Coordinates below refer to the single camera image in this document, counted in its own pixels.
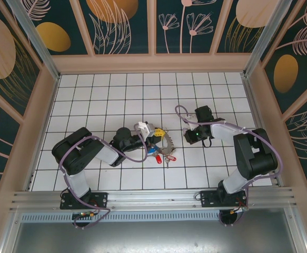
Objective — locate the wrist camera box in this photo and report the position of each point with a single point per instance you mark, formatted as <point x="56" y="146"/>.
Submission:
<point x="146" y="129"/>
<point x="190" y="117"/>

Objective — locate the grey sheet metal panel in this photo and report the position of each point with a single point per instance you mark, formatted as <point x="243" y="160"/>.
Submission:
<point x="153" y="237"/>

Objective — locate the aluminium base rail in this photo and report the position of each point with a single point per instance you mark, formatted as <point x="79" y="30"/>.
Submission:
<point x="153" y="196"/>

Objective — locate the silver key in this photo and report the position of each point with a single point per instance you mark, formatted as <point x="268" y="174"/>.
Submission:
<point x="167" y="164"/>

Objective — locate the blue plastic key tag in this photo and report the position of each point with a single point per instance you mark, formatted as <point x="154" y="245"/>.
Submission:
<point x="151" y="150"/>

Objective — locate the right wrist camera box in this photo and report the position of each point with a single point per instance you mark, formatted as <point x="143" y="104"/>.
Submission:
<point x="190" y="117"/>

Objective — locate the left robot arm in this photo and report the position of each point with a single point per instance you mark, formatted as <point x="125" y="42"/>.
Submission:
<point x="74" y="150"/>

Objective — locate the aluminium corner post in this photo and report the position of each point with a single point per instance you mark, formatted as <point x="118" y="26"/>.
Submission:
<point x="38" y="39"/>
<point x="263" y="39"/>

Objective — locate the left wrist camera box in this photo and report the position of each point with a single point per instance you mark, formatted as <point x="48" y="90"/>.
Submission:
<point x="146" y="129"/>

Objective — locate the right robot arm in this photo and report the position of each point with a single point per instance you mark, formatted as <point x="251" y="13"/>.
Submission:
<point x="256" y="155"/>

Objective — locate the aluminium side rail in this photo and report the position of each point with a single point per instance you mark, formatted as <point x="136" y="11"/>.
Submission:
<point x="253" y="105"/>

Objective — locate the red plastic key tag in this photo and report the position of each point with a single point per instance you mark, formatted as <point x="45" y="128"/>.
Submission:
<point x="172" y="159"/>
<point x="158" y="159"/>

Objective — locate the metal disc with key rings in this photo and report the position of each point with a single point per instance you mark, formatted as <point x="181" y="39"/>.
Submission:
<point x="169" y="143"/>

